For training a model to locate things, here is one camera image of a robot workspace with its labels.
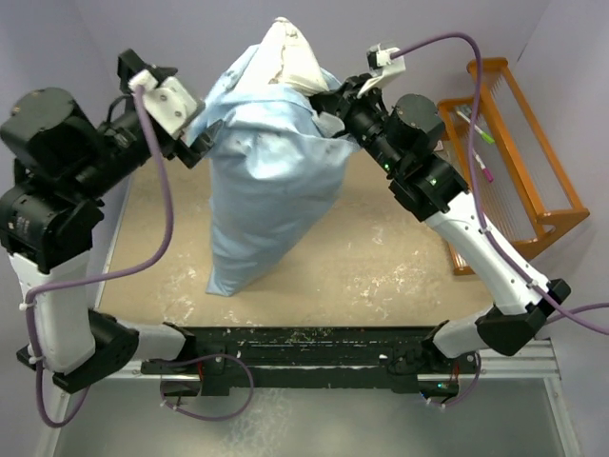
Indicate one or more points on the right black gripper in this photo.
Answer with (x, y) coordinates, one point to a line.
(344, 99)

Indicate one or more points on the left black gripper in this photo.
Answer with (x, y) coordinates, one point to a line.
(191, 153)

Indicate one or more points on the light blue pillowcase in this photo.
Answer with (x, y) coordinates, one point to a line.
(276, 169)

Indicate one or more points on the white pillow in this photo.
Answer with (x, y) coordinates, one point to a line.
(285, 57)

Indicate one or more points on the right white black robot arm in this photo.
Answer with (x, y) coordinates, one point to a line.
(401, 141)

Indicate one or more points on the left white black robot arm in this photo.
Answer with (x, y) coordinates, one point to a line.
(63, 167)

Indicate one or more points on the orange wooden tiered rack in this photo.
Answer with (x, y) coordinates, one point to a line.
(532, 201)

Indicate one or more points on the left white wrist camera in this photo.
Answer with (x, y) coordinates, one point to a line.
(167, 100)

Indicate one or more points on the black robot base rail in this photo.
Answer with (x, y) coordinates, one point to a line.
(399, 359)

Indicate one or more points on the aluminium extrusion frame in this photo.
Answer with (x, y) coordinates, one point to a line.
(515, 408)

